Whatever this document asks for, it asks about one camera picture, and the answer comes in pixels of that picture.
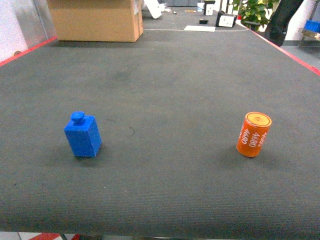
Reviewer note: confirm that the blue block with knob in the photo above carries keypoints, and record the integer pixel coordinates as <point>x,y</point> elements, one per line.
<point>83,135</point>

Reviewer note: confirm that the orange cylinder cap 4680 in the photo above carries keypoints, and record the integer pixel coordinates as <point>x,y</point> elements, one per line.
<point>253,134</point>

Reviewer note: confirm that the dark grey table mat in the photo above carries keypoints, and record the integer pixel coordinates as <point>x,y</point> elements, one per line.
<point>169,109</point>

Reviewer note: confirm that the white paper sheet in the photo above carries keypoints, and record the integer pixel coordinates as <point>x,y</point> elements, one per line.
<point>200,28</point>

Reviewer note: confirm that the cardboard box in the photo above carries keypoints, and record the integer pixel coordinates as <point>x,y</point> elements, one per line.
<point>97,20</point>

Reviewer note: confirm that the small black object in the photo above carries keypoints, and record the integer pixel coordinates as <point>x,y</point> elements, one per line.
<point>203,21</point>

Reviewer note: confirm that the white device on table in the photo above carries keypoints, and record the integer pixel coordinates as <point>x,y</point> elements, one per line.
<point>155,8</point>

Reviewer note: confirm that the black white box near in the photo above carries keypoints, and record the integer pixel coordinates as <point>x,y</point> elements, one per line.
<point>225,20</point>

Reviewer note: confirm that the black white box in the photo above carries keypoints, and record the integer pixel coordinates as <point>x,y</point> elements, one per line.
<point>225,20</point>
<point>208,7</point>

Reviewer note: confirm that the black white box far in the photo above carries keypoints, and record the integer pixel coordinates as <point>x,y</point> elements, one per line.
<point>208,7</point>

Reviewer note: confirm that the green potted plant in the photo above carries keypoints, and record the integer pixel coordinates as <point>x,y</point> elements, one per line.
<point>254,14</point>

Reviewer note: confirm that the blue bin background right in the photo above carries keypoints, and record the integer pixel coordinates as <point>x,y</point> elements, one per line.
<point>312,25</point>

